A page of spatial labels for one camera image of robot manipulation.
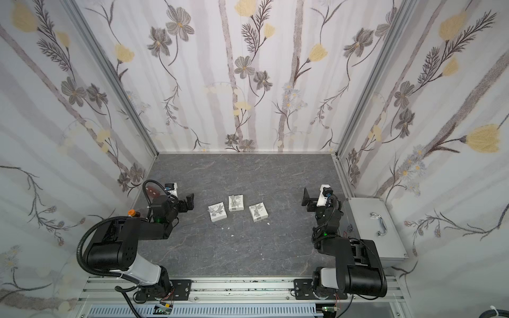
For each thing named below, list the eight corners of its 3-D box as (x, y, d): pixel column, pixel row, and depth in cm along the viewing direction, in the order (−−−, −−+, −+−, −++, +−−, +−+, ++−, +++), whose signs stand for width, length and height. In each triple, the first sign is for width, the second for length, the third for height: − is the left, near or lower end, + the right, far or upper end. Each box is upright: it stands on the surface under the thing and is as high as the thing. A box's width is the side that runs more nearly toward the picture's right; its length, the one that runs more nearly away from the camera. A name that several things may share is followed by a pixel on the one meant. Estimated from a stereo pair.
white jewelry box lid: (254, 223, 94) (254, 219, 91) (249, 210, 98) (248, 206, 95) (268, 218, 96) (268, 214, 93) (262, 206, 100) (263, 201, 97)
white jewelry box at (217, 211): (211, 222, 93) (210, 219, 91) (208, 209, 98) (207, 206, 95) (227, 217, 95) (226, 214, 92) (223, 204, 100) (222, 201, 97)
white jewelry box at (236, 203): (228, 211, 97) (227, 208, 94) (230, 198, 102) (229, 194, 99) (244, 211, 97) (243, 208, 94) (244, 198, 102) (244, 194, 99)
